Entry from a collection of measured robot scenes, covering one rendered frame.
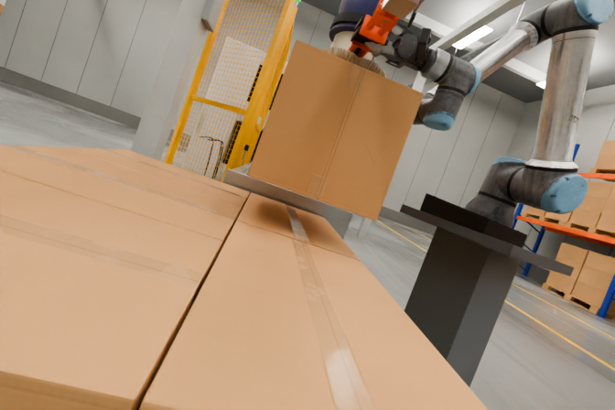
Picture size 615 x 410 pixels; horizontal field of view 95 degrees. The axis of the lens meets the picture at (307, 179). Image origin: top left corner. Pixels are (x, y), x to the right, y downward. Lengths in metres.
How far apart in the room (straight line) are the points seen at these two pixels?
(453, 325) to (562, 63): 1.02
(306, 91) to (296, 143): 0.15
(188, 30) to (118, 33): 9.90
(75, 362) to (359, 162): 0.71
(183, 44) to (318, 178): 1.74
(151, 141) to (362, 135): 1.73
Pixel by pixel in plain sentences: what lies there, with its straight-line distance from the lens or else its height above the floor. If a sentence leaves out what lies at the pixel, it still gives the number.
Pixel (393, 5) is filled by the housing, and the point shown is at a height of 1.18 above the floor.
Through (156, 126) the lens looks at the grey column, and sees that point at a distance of 2.29.
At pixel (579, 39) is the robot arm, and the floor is 1.45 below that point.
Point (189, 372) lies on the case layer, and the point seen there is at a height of 0.54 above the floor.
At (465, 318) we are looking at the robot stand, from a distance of 1.38.
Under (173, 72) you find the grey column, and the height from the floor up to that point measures 1.05.
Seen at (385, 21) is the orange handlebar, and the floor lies 1.19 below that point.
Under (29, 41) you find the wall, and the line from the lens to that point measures 13.46.
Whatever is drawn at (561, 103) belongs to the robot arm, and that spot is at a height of 1.26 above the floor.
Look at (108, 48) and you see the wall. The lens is 12.22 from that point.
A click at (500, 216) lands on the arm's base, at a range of 1.41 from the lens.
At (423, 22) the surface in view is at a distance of 10.15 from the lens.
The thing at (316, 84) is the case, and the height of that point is 0.98.
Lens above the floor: 0.75
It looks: 2 degrees down
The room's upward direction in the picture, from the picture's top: 20 degrees clockwise
